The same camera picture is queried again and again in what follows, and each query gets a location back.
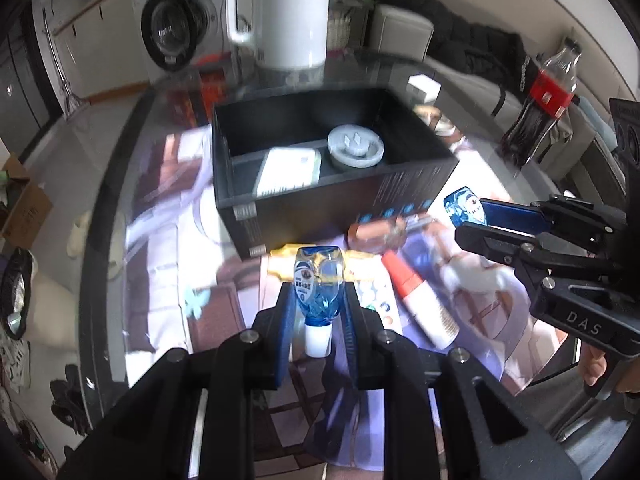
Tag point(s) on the white rectangular device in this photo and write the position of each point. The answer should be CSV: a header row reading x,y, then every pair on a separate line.
x,y
287,169

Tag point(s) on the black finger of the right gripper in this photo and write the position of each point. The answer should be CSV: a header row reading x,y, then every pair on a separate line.
x,y
494,244

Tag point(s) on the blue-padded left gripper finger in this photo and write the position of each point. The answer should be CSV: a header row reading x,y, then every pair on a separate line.
x,y
275,328

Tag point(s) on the white washing machine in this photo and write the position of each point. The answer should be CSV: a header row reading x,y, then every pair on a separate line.
x,y
178,33

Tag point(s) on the cola bottle red label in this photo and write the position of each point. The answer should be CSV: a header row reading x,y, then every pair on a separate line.
x,y
547,100

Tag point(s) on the white electric kettle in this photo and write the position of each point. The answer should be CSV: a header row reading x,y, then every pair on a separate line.
x,y
285,34

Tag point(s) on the glue tube with orange cap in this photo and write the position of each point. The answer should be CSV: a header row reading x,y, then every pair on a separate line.
x,y
421,302

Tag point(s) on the orange handled screwdriver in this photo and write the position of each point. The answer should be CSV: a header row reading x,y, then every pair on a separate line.
x,y
379,236

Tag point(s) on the printed desk mat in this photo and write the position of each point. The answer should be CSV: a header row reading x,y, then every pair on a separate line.
x,y
188,288

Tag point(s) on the person's hand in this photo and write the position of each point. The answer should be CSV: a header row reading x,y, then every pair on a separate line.
x,y
592,366

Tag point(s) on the grey sofa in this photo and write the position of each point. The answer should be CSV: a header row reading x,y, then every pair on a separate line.
x,y
400,32

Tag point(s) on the beige slipper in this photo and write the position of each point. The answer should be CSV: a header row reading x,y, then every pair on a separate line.
x,y
76,242

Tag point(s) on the yellow plastic tool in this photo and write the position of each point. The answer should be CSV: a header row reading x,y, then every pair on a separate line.
x,y
280,262

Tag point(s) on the blue bottle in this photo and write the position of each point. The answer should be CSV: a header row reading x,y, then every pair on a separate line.
x,y
464,206
318,280

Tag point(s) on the black storage box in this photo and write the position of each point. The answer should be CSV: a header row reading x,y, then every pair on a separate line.
x,y
415,166

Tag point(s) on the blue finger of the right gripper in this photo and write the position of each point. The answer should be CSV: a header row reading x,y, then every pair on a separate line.
x,y
514,217

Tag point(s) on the red box on floor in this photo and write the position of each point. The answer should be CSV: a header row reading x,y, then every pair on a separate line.
x,y
218,76

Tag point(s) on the black jacket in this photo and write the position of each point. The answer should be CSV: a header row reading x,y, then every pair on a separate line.
x,y
475,49

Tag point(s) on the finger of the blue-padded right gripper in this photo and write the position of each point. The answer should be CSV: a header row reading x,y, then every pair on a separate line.
x,y
360,327

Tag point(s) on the white power adapter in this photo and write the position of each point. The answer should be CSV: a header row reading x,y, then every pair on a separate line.
x,y
423,88

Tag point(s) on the white remote with coloured buttons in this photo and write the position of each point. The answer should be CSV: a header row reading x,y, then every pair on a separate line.
x,y
375,290

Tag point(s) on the cardboard box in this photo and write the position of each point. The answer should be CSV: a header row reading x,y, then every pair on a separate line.
x,y
24,205

